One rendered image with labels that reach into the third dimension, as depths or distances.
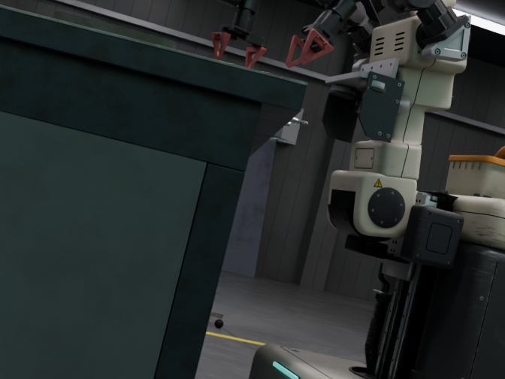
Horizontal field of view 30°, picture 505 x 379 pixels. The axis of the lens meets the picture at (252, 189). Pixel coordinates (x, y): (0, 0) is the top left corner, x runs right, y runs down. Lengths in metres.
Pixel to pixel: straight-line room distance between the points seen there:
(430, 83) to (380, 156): 0.24
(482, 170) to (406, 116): 0.25
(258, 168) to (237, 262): 1.10
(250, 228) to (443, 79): 7.92
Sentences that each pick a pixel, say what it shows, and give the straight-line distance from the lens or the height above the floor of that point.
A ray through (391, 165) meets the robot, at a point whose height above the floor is 0.83.
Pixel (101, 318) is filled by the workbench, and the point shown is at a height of 0.45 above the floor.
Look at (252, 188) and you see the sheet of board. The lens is 10.45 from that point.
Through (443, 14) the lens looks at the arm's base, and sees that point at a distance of 2.35.
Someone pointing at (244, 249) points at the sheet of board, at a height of 0.28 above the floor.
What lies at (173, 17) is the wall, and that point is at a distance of 10.82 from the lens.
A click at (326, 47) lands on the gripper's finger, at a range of 2.19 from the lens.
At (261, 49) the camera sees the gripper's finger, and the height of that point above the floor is 1.06.
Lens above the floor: 0.62
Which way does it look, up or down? 2 degrees up
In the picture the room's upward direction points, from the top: 14 degrees clockwise
